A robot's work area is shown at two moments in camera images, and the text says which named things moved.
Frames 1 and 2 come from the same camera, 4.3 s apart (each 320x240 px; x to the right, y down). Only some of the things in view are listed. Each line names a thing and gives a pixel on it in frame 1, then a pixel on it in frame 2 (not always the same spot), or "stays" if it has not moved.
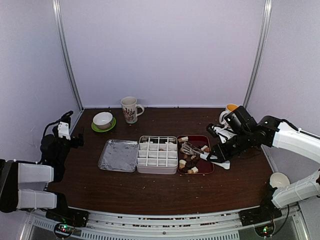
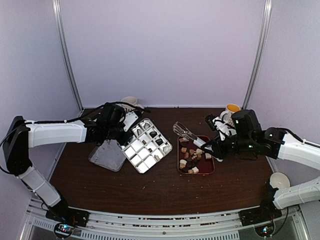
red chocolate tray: [193, 164] stays
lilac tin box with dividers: [157, 155] → [146, 146]
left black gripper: [80, 142] → [123, 140]
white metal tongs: [188, 149] → [181, 130]
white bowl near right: [279, 179] stays
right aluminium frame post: [259, 54] stays
